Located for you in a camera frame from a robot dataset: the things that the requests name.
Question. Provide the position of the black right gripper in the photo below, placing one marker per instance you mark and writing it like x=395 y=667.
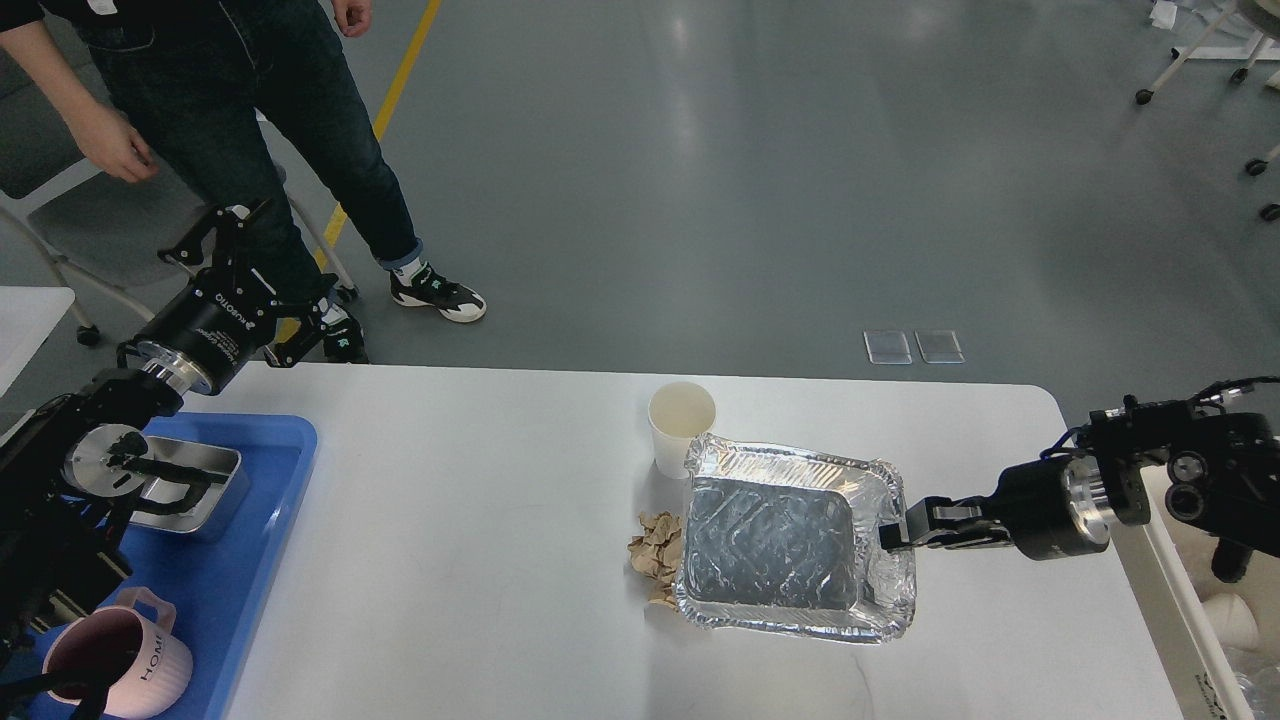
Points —
x=1050 y=509

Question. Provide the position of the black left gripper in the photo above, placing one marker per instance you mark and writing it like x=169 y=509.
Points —
x=227 y=313

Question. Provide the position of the aluminium foil tray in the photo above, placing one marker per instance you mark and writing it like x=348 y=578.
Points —
x=785 y=540

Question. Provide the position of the stainless steel rectangular tray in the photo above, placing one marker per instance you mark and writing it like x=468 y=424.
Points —
x=207 y=520

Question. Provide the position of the brown paper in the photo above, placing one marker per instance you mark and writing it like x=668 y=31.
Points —
x=656 y=553

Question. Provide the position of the white paper cup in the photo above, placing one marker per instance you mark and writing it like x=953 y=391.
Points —
x=677 y=413

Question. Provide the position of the pink ribbed mug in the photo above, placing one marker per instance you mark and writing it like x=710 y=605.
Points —
x=128 y=649

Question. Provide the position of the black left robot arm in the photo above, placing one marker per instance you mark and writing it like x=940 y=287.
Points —
x=115 y=488

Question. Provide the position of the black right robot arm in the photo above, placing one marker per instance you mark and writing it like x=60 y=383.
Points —
x=1222 y=469

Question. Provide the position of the clear floor plate right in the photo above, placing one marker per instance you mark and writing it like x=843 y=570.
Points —
x=939 y=347

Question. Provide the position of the clear floor plate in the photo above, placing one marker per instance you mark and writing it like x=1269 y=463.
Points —
x=891 y=348
x=939 y=347

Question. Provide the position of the clear floor plate left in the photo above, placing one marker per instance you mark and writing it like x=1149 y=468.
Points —
x=891 y=348

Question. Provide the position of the seated person dark clothes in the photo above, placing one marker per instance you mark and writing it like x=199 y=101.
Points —
x=189 y=83

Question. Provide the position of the white side table left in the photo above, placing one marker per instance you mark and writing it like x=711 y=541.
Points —
x=29 y=314

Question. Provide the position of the grey office chair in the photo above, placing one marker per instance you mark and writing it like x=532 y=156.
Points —
x=112 y=229

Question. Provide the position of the white bin right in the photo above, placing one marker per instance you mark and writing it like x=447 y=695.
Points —
x=1168 y=567

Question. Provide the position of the blue plastic tray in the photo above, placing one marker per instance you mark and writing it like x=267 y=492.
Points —
x=219 y=586

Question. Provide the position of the white cup in bin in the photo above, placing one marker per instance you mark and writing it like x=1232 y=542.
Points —
x=1231 y=621

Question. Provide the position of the black caster wheels right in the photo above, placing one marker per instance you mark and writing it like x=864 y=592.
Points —
x=1260 y=173

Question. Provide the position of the white rolling cart frame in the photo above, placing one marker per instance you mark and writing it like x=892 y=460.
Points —
x=1260 y=44

